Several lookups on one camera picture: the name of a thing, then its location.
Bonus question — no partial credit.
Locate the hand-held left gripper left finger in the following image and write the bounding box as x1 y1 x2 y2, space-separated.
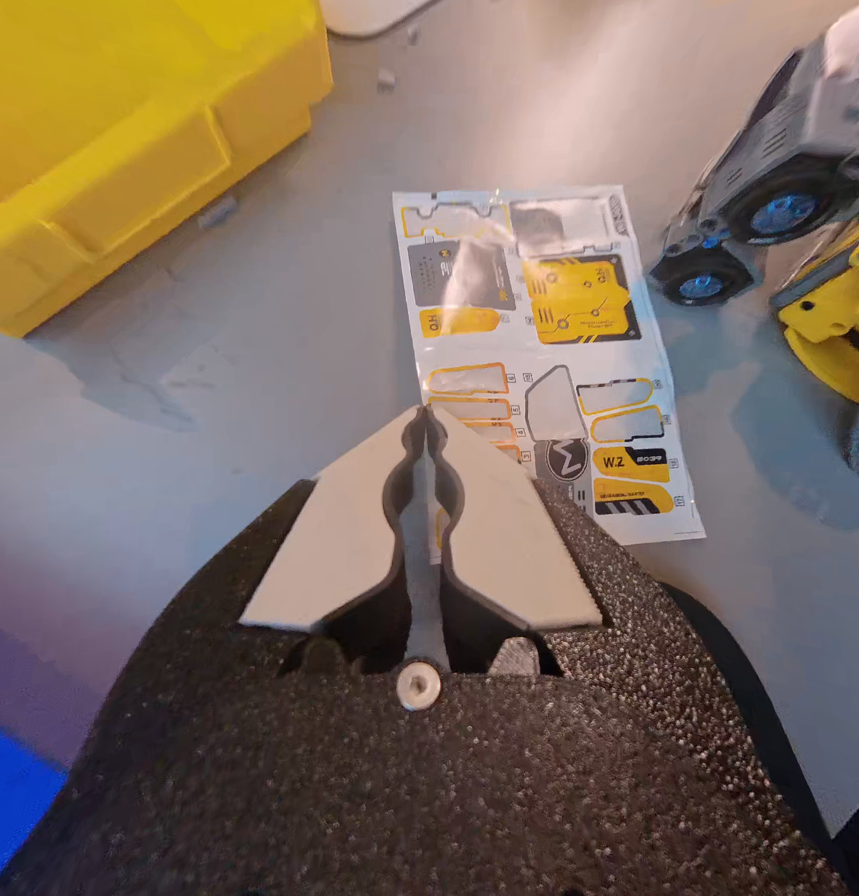
238 405 426 666

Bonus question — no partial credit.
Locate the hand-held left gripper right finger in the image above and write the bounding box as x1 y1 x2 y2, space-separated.
427 406 606 671

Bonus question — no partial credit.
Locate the white sticker sheet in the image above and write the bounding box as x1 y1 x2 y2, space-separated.
391 183 708 567

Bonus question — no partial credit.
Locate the blue storage bin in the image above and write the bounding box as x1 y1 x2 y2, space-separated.
0 714 68 890

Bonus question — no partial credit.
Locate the yellow plastic storage bin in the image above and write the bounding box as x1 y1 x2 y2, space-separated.
0 0 334 339

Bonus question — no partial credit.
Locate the grey robot model head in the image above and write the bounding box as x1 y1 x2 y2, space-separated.
647 0 859 309

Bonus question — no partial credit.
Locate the white book stand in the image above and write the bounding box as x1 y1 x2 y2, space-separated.
321 0 437 38

